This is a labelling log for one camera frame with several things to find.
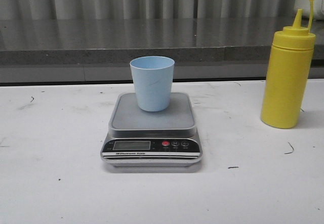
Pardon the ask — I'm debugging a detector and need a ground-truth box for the grey stone counter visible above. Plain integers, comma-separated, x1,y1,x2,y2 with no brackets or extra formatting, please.
0,16,324,83

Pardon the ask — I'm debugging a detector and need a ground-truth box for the silver electronic kitchen scale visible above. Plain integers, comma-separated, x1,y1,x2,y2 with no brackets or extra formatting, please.
100,93,203,167

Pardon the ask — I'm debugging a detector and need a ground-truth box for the yellow squeeze bottle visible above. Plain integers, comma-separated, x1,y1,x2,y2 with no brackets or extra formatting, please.
261,0,316,129

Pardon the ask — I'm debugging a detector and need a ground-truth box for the light blue plastic cup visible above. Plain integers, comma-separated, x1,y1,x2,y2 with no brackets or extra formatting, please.
130,56,175,112

